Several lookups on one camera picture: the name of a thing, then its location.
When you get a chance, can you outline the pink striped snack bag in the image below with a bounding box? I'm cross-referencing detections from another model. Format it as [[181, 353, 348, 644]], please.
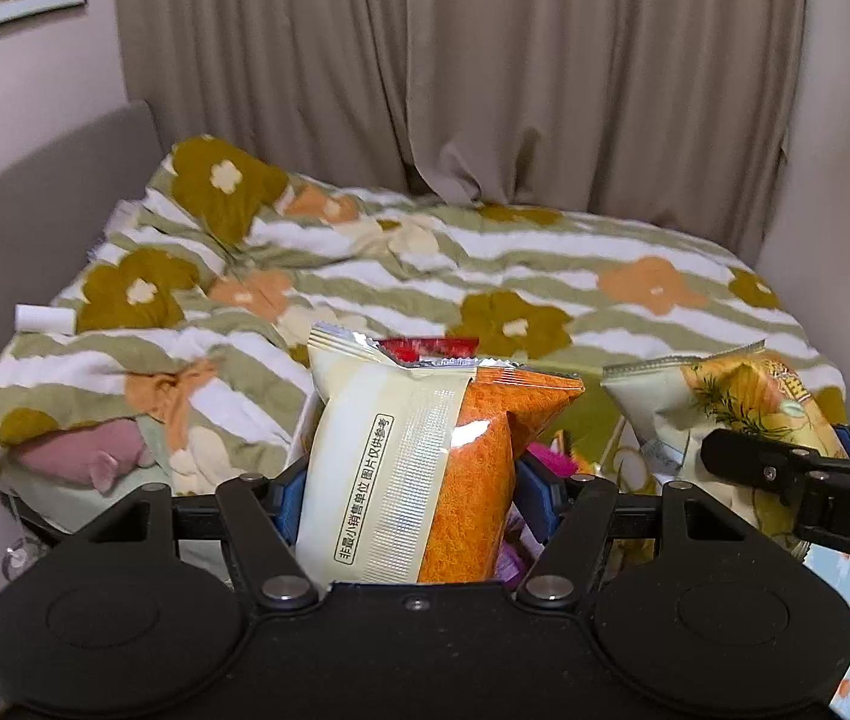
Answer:
[[495, 442, 580, 590]]

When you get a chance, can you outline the cream orange snack bag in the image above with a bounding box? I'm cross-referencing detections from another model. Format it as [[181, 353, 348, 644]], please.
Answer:
[[293, 320, 586, 592]]

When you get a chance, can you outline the red snack bag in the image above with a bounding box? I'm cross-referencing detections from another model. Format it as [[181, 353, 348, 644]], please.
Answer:
[[376, 337, 479, 364]]

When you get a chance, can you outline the floral striped quilt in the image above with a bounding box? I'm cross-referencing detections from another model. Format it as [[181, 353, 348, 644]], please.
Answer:
[[0, 135, 846, 530]]

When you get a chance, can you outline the pale green snack bag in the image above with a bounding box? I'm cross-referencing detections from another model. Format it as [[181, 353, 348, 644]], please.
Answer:
[[601, 343, 848, 559]]

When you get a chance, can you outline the beige curtain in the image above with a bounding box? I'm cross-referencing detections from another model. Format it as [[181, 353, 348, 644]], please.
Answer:
[[116, 0, 806, 260]]

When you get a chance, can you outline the grey bed headboard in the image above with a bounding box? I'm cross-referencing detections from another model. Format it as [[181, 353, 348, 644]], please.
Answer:
[[0, 101, 163, 351]]

